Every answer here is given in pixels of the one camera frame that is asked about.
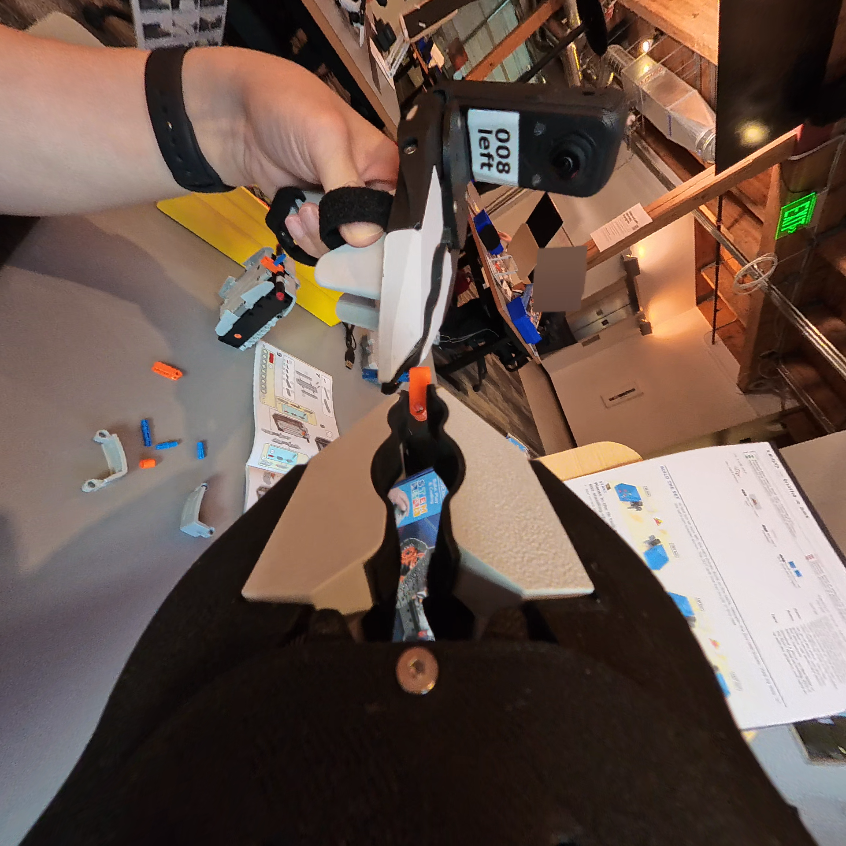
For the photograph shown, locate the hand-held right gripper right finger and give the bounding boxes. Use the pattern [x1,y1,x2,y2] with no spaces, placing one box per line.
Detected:
[423,383,596,622]

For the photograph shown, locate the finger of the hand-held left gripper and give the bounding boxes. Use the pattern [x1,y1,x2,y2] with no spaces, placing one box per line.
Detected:
[378,165,445,392]
[397,243,458,391]

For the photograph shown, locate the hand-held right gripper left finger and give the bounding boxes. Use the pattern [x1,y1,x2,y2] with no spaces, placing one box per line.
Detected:
[241,390,414,616]

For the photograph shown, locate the person's left forearm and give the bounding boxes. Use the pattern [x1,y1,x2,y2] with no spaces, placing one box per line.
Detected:
[0,26,163,218]

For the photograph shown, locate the person's left hand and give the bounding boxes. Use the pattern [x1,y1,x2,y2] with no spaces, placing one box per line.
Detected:
[182,46,401,259]

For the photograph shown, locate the wooden workbench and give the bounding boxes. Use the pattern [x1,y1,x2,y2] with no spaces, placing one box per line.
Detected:
[464,184,551,366]

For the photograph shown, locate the blue toy set booklet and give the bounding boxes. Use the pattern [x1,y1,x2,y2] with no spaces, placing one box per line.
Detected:
[389,466,452,642]

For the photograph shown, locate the tan cardboard piece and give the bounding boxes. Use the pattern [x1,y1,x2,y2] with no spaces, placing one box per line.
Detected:
[537,441,643,481]

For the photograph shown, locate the white instruction booklet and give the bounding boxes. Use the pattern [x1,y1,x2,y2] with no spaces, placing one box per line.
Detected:
[242,340,341,514]

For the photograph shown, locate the grey curved brick panel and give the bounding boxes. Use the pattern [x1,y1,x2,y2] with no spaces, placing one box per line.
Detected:
[179,482,216,538]
[81,429,129,494]

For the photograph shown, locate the grey black brick assembly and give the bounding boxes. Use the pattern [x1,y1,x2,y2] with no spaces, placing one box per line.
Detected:
[214,247,300,352]

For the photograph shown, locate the white paper sign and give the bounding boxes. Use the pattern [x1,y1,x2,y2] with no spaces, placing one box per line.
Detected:
[590,203,656,252]

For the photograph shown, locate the yellow folder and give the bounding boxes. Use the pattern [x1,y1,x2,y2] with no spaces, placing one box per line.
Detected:
[156,186,345,327]

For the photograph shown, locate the printed paper sheet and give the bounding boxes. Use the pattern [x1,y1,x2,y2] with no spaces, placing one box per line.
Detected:
[564,441,846,732]

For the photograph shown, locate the black wristband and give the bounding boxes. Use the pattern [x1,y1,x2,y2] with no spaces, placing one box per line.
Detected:
[143,46,234,194]

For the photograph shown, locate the wooden beam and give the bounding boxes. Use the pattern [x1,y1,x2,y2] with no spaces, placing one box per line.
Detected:
[584,127,805,270]

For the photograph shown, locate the black hanging panel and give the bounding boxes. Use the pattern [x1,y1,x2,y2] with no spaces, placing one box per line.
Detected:
[715,0,846,177]

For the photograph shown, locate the green exit sign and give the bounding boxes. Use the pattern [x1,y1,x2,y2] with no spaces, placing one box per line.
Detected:
[776,190,821,241]

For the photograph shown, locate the metal air duct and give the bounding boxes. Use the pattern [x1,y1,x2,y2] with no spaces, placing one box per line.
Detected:
[603,45,719,167]

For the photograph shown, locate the white wire coil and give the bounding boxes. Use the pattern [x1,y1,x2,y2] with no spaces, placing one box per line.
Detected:
[732,253,781,293]

